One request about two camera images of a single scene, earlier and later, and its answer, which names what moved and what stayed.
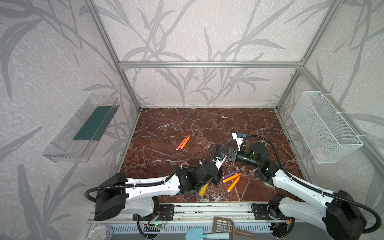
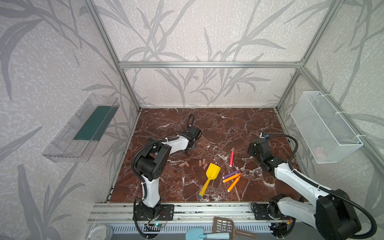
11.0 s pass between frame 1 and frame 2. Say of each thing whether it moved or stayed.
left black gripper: moved
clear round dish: stayed
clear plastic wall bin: stayed
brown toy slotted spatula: stayed
